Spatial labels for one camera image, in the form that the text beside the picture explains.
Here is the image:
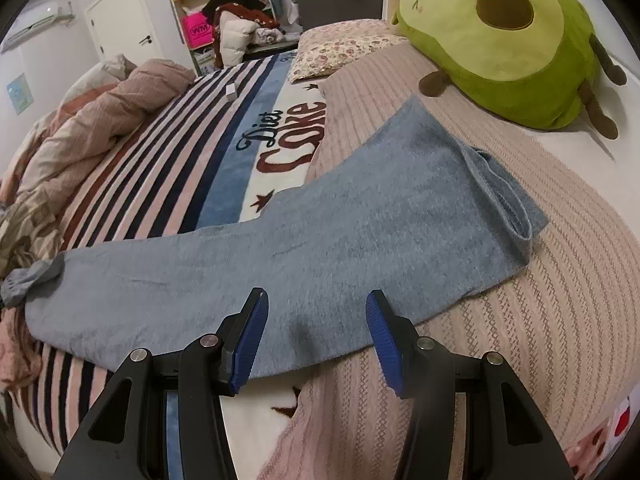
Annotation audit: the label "pile of clothes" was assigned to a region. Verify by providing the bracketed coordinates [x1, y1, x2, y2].
[201, 0, 300, 68]

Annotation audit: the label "floral pillow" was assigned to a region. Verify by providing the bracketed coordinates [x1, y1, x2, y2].
[288, 18, 412, 84]

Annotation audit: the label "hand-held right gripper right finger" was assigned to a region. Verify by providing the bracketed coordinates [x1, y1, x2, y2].
[365, 290, 576, 480]

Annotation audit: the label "white air conditioner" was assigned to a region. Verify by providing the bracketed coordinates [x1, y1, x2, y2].
[0, 1, 77, 54]

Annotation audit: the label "striped printed blanket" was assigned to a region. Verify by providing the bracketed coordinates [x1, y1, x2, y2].
[0, 50, 331, 480]

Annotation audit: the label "green avocado plush toy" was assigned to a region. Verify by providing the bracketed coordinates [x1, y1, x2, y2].
[390, 0, 628, 140]

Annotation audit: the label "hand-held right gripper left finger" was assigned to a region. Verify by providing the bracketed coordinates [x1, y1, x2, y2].
[52, 287, 270, 480]

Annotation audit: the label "grey-blue pants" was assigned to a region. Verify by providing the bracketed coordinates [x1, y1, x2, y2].
[0, 96, 549, 381]

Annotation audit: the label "pink bag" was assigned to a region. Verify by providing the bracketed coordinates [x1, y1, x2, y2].
[185, 12, 215, 47]

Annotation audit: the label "crumpled pink duvet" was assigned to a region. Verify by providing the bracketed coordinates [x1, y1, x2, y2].
[0, 55, 197, 281]

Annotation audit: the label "pink knitted blanket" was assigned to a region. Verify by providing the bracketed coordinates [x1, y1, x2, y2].
[257, 42, 640, 480]

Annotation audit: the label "wall picture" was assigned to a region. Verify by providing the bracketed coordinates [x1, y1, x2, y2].
[6, 73, 34, 114]

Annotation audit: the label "white door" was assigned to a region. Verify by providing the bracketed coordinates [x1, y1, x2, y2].
[82, 0, 156, 68]

